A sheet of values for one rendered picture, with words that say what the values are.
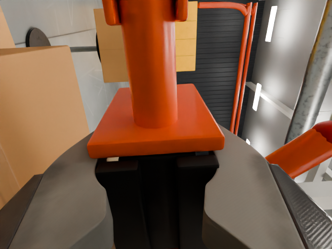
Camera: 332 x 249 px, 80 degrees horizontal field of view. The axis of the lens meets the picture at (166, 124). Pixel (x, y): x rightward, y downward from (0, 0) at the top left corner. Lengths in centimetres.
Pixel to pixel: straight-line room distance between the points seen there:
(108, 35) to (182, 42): 571
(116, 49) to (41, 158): 171
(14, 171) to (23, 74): 9
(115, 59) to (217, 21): 936
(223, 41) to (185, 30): 408
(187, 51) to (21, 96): 739
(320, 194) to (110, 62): 204
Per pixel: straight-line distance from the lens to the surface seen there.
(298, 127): 650
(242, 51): 838
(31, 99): 24
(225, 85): 1176
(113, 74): 193
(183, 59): 759
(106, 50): 193
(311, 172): 336
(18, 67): 24
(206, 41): 1099
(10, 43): 106
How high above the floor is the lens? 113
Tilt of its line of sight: 1 degrees up
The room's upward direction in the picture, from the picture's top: 87 degrees clockwise
